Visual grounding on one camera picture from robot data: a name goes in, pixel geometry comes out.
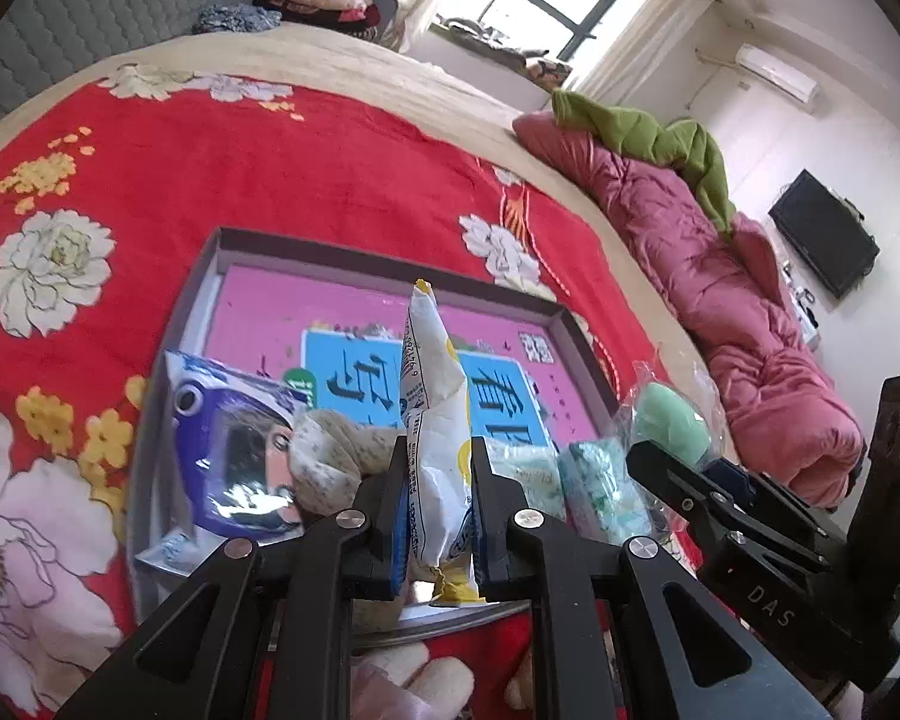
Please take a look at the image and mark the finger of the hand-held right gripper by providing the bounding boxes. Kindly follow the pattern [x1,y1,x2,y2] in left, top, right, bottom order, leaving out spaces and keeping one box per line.
[701,461,848,541]
[626,441,833,578]

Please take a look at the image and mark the cream floral cloth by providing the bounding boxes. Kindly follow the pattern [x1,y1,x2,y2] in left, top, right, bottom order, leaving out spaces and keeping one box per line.
[289,409,402,522]

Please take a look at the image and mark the cream plush toy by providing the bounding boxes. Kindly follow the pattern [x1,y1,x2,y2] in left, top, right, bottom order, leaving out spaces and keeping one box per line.
[351,645,475,720]

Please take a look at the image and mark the black television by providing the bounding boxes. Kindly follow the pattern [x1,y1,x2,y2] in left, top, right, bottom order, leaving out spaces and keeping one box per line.
[767,169,881,301]

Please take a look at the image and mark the grey shallow box tray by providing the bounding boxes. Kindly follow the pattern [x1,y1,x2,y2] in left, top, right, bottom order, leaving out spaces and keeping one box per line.
[124,226,623,650]

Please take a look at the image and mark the patterned cushion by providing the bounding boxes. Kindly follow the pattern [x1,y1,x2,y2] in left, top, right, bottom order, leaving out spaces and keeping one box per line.
[525,56,573,87]

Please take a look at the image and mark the pink picture book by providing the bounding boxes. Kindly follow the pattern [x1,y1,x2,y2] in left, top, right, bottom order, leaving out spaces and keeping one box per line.
[195,262,601,466]

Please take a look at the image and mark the grey quilted headboard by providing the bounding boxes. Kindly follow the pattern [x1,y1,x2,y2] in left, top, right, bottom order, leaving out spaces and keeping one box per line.
[0,0,271,140]

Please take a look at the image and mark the green blanket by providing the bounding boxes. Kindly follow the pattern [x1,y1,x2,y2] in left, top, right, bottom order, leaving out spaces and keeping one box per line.
[551,88,736,241]

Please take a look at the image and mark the red floral blanket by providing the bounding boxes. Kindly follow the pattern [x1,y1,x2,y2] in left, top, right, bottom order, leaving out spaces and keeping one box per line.
[0,64,710,720]

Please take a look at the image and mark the pink quilt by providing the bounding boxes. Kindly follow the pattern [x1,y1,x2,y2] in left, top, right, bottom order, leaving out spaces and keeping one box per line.
[511,111,867,515]

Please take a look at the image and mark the purple snack packet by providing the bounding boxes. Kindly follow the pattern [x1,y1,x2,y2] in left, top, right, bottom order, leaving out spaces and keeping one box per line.
[136,349,308,571]

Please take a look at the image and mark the green patterned tissue pack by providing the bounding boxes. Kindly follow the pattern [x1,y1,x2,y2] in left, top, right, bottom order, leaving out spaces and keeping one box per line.
[487,439,571,533]
[559,439,650,548]

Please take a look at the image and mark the white television stand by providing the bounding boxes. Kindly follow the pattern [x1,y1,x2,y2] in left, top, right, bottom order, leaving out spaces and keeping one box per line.
[784,262,822,350]

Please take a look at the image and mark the green sponge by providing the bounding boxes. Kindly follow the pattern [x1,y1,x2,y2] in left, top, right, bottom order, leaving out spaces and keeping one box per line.
[615,360,721,541]

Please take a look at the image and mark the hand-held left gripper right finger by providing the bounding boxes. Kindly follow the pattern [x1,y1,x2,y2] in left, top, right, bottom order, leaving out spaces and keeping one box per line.
[469,436,833,720]

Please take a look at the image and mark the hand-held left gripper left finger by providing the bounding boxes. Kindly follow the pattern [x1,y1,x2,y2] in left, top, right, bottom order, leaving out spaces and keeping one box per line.
[56,435,413,720]

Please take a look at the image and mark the white air conditioner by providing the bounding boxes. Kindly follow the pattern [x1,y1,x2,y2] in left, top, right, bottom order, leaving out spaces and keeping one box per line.
[735,45,820,102]

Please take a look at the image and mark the dark red folded cloth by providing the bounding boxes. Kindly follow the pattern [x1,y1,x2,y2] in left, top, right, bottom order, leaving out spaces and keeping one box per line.
[285,4,398,35]

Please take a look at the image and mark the blue patterned cloth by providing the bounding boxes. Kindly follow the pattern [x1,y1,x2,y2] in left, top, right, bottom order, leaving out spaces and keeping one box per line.
[193,4,282,35]

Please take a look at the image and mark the white yellow snack packet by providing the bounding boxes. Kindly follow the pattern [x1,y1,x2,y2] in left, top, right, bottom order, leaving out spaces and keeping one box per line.
[397,279,481,608]

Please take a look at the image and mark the clothes on windowsill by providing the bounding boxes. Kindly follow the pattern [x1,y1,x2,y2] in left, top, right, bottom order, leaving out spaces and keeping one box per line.
[435,13,552,65]

